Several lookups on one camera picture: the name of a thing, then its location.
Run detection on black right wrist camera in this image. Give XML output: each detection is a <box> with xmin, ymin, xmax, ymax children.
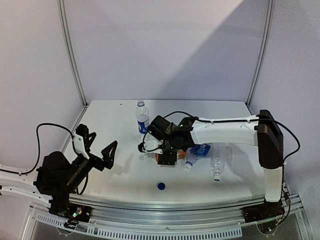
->
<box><xmin>137</xmin><ymin>140</ymin><xmax>163</xmax><ymax>155</ymax></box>

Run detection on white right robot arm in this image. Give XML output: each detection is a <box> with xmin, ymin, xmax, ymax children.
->
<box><xmin>139</xmin><ymin>110</ymin><xmax>284</xmax><ymax>218</ymax></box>

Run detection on blue Pepsi bottle cap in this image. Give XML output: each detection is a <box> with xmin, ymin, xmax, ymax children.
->
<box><xmin>157</xmin><ymin>182</ymin><xmax>166</xmax><ymax>191</ymax></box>

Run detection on right aluminium corner post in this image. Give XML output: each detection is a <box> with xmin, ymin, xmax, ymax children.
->
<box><xmin>245</xmin><ymin>0</ymin><xmax>275</xmax><ymax>108</ymax></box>

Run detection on orange label crushed bottle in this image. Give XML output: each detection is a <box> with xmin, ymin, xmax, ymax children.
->
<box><xmin>139</xmin><ymin>149</ymin><xmax>187</xmax><ymax>162</ymax></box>

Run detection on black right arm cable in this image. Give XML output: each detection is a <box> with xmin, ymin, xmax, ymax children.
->
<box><xmin>142</xmin><ymin>111</ymin><xmax>301</xmax><ymax>221</ymax></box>

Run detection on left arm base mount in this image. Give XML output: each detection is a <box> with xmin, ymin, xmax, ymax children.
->
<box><xmin>48</xmin><ymin>194</ymin><xmax>93</xmax><ymax>230</ymax></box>

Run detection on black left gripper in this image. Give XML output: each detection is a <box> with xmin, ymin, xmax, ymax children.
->
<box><xmin>64</xmin><ymin>141</ymin><xmax>117</xmax><ymax>192</ymax></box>

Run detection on left aluminium corner post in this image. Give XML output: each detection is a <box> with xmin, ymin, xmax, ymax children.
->
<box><xmin>57</xmin><ymin>0</ymin><xmax>88</xmax><ymax>108</ymax></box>

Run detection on blue label crushed water bottle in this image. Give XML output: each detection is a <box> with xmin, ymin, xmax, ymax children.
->
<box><xmin>184</xmin><ymin>143</ymin><xmax>212</xmax><ymax>170</ymax></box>

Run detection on clear unlabelled plastic bottle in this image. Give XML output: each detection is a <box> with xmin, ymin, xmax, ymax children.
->
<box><xmin>210</xmin><ymin>143</ymin><xmax>233</xmax><ymax>182</ymax></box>

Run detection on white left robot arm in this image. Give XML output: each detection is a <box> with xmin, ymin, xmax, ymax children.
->
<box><xmin>0</xmin><ymin>125</ymin><xmax>118</xmax><ymax>217</ymax></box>

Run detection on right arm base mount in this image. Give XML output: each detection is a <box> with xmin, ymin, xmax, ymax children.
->
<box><xmin>241</xmin><ymin>189</ymin><xmax>291</xmax><ymax>236</ymax></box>

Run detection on aluminium corner post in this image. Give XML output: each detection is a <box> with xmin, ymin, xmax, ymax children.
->
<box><xmin>245</xmin><ymin>0</ymin><xmax>275</xmax><ymax>108</ymax></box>
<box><xmin>57</xmin><ymin>0</ymin><xmax>88</xmax><ymax>108</ymax></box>

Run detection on aluminium table front rail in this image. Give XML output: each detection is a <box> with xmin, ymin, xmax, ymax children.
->
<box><xmin>22</xmin><ymin>194</ymin><xmax>313</xmax><ymax>240</ymax></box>

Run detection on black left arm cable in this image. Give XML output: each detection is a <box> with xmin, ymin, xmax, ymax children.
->
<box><xmin>0</xmin><ymin>122</ymin><xmax>88</xmax><ymax>196</ymax></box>

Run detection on Pepsi bottle blue label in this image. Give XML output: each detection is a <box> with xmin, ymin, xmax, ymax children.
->
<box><xmin>135</xmin><ymin>99</ymin><xmax>151</xmax><ymax>139</ymax></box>

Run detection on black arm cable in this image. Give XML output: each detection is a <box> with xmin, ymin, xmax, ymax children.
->
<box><xmin>0</xmin><ymin>122</ymin><xmax>88</xmax><ymax>196</ymax></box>
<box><xmin>142</xmin><ymin>111</ymin><xmax>301</xmax><ymax>221</ymax></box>

